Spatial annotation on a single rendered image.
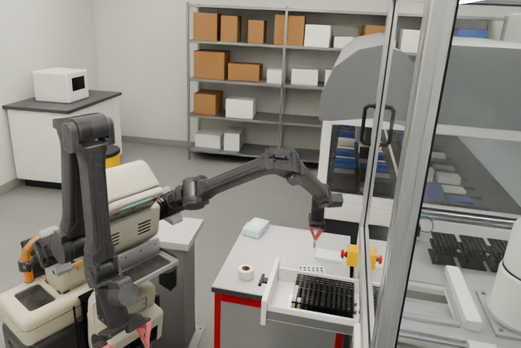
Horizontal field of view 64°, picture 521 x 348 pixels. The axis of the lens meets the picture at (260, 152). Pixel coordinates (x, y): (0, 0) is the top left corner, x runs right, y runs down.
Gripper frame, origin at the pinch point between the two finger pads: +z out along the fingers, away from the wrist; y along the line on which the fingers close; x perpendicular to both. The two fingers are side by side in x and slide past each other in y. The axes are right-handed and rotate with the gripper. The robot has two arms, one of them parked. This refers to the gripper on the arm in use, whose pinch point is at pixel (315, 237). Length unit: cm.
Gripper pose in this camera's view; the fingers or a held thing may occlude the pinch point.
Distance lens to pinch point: 185.1
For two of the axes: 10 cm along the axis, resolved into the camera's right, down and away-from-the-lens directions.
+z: -0.4, 9.5, 3.2
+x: -10.0, -0.5, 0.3
